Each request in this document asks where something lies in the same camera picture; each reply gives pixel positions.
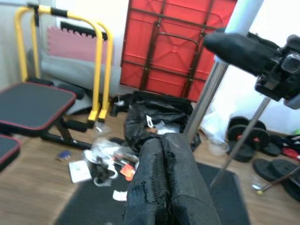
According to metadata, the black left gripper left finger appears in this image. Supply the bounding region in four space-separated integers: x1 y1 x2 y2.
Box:
121 137 173 225

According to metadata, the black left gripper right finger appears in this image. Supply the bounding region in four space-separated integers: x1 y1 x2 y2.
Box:
164 133 221 225

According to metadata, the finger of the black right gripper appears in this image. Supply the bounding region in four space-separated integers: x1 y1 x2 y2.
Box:
247 32 281 51
203 32 282 77

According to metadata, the white long-handled dustpan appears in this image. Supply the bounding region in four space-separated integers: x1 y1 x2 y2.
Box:
210 97 272 188

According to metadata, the black floor mat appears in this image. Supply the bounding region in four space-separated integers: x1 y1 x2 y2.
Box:
53 161 250 225

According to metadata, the orange card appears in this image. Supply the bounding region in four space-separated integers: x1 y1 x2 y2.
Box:
119 163 136 181

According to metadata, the white paper scrap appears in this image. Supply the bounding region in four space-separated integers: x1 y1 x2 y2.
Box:
112 189 128 202

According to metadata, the black red printed packet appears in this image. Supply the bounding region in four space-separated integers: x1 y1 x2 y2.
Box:
112 150 139 165

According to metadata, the clear plastic bowl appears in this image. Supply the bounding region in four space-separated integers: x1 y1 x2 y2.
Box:
208 142 229 157

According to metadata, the large clear plastic bag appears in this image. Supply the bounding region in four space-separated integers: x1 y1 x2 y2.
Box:
85 137 139 169

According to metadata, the clear bubble wrap package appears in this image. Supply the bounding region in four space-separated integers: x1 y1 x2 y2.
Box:
154 120 181 135

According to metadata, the black weight plate stack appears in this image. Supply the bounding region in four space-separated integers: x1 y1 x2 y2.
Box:
226 142 256 163

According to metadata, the white plastic bag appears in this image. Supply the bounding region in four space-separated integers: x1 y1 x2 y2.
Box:
200 112 232 146

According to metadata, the red folding table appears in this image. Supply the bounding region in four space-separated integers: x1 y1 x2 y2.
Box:
119 0 237 103

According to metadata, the black trash bag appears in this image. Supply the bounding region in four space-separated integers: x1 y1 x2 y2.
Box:
124 99 202 153

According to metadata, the colourful clothes pile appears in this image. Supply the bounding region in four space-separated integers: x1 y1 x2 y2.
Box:
280 128 300 163

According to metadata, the white booklet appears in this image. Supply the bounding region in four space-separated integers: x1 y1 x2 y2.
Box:
68 160 92 184

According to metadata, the small clear plastic bag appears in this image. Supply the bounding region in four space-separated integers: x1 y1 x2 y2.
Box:
95 123 111 135

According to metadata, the small black stand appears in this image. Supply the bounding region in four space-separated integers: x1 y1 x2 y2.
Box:
109 103 123 117

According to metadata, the yellow dip bar stand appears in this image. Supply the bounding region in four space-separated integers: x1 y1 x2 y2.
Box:
14 5 114 124

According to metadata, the small blue packet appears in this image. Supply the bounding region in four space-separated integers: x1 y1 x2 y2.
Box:
56 150 72 161

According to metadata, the thin brown stick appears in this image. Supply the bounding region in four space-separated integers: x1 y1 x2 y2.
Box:
256 165 300 195

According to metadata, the grey rolled exercise mat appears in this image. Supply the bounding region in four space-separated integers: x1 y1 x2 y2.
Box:
27 48 122 115

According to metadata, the black red-trimmed bench seat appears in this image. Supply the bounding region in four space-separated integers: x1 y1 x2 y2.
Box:
0 82 77 137

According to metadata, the black red-trimmed bench backrest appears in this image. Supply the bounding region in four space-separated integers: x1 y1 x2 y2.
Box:
0 134 22 173

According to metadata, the black foam puzzle mat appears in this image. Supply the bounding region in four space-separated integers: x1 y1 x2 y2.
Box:
60 20 109 40

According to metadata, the pink foam puzzle mat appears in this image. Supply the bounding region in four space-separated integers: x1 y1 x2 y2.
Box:
46 25 104 62

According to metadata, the white plastic ring tag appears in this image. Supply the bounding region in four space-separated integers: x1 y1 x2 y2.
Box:
93 175 111 188

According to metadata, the black bench frame with rollers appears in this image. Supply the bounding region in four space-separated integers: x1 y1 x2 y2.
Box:
27 76 94 151

